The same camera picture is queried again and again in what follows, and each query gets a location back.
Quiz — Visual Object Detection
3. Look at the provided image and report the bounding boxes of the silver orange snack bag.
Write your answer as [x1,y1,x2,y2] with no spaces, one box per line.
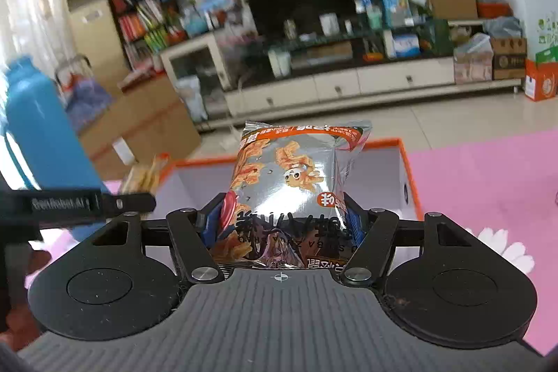
[204,121,372,272]

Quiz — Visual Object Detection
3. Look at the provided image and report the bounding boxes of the clear bag yellow snacks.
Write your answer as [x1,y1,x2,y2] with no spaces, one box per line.
[117,153,170,195]

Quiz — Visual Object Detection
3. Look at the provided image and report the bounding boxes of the person left hand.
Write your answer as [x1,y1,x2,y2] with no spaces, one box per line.
[1,250,51,352]

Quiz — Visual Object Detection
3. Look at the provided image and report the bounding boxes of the orange storage box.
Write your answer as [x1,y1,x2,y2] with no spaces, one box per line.
[149,138,425,273]

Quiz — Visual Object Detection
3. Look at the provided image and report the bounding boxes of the blue thermos jug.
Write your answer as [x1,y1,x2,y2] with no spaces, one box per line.
[0,55,108,242]

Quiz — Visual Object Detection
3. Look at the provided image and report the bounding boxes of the large cardboard box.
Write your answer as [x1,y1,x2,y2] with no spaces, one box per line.
[80,75,202,180]

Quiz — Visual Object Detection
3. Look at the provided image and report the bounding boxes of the pink flower tablecloth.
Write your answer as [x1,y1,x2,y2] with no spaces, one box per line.
[20,153,557,371]

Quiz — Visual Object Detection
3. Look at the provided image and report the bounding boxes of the white tv cabinet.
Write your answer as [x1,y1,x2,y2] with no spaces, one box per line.
[161,20,526,130]

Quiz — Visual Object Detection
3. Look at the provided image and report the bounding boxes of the orange white carton box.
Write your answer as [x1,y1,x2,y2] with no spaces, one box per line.
[524,60,557,102]

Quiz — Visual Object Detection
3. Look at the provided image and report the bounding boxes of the brown cardboard box on cabinet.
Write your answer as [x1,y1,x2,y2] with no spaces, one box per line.
[428,0,478,21]

